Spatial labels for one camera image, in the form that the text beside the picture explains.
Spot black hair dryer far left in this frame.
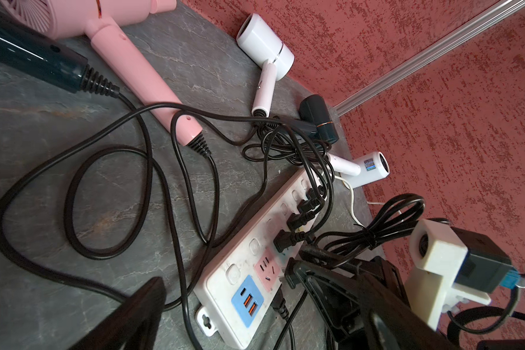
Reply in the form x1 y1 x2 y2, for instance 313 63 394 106
0 12 120 98

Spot white round hair dryer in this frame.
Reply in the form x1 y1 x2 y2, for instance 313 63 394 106
327 151 390 189

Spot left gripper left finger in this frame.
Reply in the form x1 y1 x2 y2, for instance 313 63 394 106
71 277 166 349

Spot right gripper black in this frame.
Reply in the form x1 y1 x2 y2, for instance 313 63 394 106
284 246 409 344

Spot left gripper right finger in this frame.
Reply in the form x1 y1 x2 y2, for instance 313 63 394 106
358 276 458 349

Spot white power strip cable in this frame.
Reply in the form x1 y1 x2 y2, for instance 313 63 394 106
334 174 386 228

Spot white square hair dryer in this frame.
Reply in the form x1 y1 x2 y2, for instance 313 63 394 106
236 13 295 118

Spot pink hair dryer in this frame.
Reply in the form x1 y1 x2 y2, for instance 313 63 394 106
0 0 213 158

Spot black cord of green dryer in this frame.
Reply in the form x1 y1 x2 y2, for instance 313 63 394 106
308 193 426 268
241 126 335 233

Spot black cord of pink dryer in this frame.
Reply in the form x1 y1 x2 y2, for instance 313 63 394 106
169 108 222 350

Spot white power strip coloured sockets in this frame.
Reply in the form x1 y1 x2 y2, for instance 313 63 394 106
194 169 310 349

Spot black cord of white square dryer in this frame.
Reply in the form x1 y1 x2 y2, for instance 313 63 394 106
253 115 329 255

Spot black cord of front green dryer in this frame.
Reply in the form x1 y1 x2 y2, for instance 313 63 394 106
308 193 426 268

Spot dark green hair dryer back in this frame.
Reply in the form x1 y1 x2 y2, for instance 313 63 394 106
284 94 339 144

